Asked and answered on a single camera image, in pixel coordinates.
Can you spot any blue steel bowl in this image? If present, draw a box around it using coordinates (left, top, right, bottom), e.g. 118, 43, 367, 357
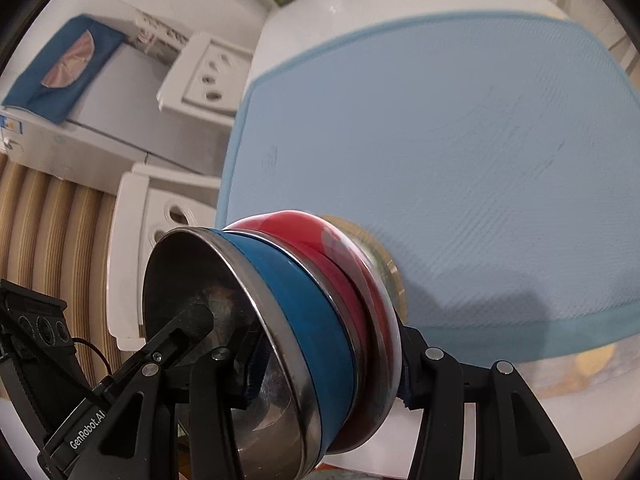
142, 228, 357, 479

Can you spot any red steel bowl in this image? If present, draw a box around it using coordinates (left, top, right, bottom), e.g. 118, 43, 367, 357
224, 210, 395, 454

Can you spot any pink patterned bowl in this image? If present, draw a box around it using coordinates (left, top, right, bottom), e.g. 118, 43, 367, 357
319, 213, 407, 401

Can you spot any white chair near left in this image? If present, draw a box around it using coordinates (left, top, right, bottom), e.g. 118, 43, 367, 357
106, 161, 224, 352

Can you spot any white chair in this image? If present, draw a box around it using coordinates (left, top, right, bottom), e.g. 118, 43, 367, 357
106, 161, 224, 352
156, 32, 253, 127

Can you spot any white chair far left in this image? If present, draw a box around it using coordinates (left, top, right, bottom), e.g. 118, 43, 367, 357
156, 32, 253, 127

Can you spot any light blue table mat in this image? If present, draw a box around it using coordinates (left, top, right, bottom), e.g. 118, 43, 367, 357
216, 12, 639, 364

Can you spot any blue cloth on refrigerator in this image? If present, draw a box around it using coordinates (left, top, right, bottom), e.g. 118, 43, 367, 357
2, 14, 126, 125

